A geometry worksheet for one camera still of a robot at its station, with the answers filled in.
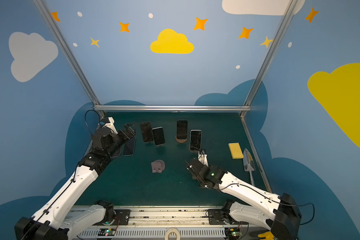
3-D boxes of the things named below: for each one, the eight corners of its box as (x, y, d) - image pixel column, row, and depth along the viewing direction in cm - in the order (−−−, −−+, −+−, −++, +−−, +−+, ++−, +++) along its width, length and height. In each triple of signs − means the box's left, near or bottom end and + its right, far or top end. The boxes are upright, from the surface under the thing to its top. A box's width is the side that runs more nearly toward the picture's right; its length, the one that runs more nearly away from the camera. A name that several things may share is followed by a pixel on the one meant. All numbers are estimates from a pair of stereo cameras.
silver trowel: (247, 185, 88) (249, 182, 85) (241, 151, 103) (242, 148, 100) (256, 186, 88) (258, 183, 85) (248, 151, 103) (250, 149, 100)
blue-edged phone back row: (155, 146, 105) (151, 131, 92) (155, 141, 108) (152, 126, 95) (164, 146, 105) (162, 131, 92) (165, 142, 108) (163, 126, 95)
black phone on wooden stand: (177, 140, 107) (176, 126, 94) (177, 134, 110) (177, 119, 98) (187, 140, 107) (187, 126, 94) (186, 134, 110) (187, 119, 98)
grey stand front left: (151, 173, 92) (150, 170, 88) (152, 162, 96) (151, 159, 93) (164, 173, 92) (163, 170, 88) (165, 162, 96) (164, 159, 93)
